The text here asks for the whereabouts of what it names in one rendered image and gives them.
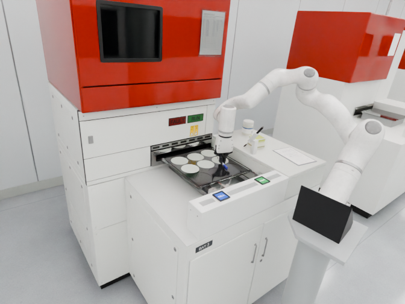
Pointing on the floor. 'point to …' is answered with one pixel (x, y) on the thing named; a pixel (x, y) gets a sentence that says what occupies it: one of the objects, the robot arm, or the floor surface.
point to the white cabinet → (209, 256)
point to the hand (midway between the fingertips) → (222, 160)
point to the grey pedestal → (315, 260)
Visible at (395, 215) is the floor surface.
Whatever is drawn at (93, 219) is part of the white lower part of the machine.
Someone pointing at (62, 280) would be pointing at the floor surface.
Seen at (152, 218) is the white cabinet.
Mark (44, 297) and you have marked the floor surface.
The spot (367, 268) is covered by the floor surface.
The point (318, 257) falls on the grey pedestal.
